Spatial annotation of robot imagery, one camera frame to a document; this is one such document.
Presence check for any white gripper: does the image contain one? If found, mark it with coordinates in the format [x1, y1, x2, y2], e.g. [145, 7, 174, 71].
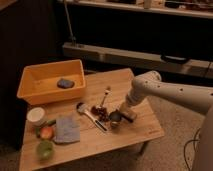
[119, 97, 138, 117]

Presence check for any brown rectangular eraser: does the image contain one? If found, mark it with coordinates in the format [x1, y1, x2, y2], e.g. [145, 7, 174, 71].
[121, 112, 137, 123]

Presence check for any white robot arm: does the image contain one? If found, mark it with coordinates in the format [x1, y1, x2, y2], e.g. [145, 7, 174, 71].
[120, 71, 213, 171]

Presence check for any small metal cup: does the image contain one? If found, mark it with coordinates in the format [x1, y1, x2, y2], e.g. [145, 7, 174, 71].
[109, 111, 122, 128]

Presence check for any dark grape bunch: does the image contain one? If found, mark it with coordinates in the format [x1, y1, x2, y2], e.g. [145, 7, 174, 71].
[91, 106, 109, 122]

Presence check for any blue folded cloth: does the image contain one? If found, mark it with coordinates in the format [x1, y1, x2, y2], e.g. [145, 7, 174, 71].
[54, 115, 80, 144]

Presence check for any green vegetable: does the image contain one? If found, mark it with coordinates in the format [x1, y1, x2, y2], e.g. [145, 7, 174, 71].
[34, 119, 56, 138]

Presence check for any metal stand pole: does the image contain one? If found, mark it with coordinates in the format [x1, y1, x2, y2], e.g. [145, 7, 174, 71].
[63, 0, 76, 45]

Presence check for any red apple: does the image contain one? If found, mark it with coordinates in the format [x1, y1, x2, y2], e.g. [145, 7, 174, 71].
[40, 126, 54, 140]

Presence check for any green round fruit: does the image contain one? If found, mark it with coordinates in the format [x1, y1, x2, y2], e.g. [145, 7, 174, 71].
[36, 140, 54, 160]

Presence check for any yellow plastic bin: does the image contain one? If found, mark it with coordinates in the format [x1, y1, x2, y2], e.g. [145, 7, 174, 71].
[17, 59, 86, 105]

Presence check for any white round container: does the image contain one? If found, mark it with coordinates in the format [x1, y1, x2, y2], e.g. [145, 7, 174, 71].
[27, 107, 45, 126]

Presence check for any upper shelf with items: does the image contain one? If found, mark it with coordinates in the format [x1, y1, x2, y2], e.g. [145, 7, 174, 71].
[57, 0, 213, 19]

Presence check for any white handled brush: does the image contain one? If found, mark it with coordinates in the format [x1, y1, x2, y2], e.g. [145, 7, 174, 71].
[76, 102, 108, 132]

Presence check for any grey metal shelf rail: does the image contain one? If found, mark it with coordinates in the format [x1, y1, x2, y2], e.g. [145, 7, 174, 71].
[62, 42, 213, 79]

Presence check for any black handle on rail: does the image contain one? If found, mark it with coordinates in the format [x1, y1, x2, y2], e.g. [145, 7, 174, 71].
[161, 55, 190, 64]

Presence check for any black cable on floor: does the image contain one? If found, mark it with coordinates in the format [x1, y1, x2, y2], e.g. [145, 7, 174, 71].
[183, 128, 202, 171]

